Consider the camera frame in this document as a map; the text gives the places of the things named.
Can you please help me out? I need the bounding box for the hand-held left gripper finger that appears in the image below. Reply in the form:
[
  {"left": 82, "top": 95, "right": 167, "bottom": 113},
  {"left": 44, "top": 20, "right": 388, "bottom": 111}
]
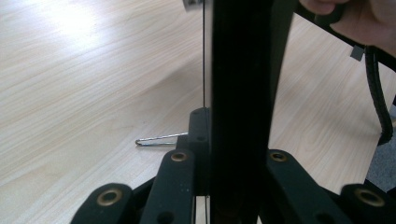
[{"left": 176, "top": 106, "right": 212, "bottom": 198}]

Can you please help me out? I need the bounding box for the metal pin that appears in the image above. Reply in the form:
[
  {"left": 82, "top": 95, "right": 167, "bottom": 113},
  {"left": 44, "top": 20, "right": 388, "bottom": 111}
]
[{"left": 134, "top": 132, "right": 190, "bottom": 147}]

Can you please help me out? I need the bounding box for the right hand-held gripper cable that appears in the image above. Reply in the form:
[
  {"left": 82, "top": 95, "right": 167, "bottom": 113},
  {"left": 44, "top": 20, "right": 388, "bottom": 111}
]
[{"left": 293, "top": 6, "right": 396, "bottom": 147}]

